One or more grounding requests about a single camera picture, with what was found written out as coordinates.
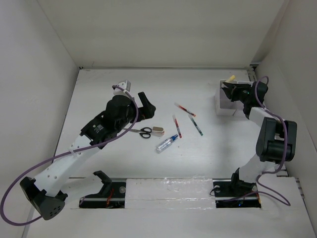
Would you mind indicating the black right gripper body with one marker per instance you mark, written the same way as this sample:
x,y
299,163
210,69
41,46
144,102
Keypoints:
x,y
241,92

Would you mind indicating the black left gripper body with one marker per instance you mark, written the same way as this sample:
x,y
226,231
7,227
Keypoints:
x,y
124,122

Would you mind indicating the yellow highlighter pen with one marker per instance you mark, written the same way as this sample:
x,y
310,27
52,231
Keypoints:
x,y
230,79

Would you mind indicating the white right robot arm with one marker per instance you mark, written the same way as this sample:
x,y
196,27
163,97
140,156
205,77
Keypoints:
x,y
276,142

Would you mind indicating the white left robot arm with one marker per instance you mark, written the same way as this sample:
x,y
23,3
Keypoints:
x,y
47,191

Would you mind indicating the white divided organizer left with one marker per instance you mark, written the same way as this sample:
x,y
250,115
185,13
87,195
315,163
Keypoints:
x,y
223,106

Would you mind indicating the beige eraser block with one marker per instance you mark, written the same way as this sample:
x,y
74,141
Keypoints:
x,y
158,130

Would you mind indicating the red gel pen upper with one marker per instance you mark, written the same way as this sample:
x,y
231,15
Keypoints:
x,y
184,109

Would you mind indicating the red gel pen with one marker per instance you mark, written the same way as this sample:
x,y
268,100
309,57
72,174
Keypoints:
x,y
184,109
177,126

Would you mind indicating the red gel pen lower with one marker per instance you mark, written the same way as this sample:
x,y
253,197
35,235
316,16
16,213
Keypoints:
x,y
177,126

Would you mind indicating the clear glue bottle blue cap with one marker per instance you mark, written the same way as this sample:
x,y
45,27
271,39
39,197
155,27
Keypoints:
x,y
165,144

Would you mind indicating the green gel pen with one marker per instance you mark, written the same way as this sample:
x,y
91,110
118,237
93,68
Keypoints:
x,y
195,125

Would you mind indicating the black handled scissors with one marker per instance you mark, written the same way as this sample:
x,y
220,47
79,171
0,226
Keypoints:
x,y
144,132

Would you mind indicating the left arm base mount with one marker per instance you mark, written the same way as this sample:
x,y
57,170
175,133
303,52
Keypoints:
x,y
111,195

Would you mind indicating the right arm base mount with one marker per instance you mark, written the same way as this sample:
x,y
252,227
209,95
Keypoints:
x,y
230,194

